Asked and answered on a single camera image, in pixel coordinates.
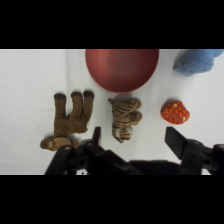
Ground blue cloth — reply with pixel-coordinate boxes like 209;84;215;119
172;49;224;77

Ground striped tiger plush toy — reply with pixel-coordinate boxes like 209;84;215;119
107;96;144;144

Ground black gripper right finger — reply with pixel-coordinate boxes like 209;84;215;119
164;126;224;175

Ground red ball with yellow dots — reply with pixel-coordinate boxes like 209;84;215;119
160;100;191;126

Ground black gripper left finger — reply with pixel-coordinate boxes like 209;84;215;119
44;126;107;175

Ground pink bowl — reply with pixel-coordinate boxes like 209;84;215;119
85;49;160;94

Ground brown horse plush toy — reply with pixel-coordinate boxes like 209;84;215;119
39;90;96;152

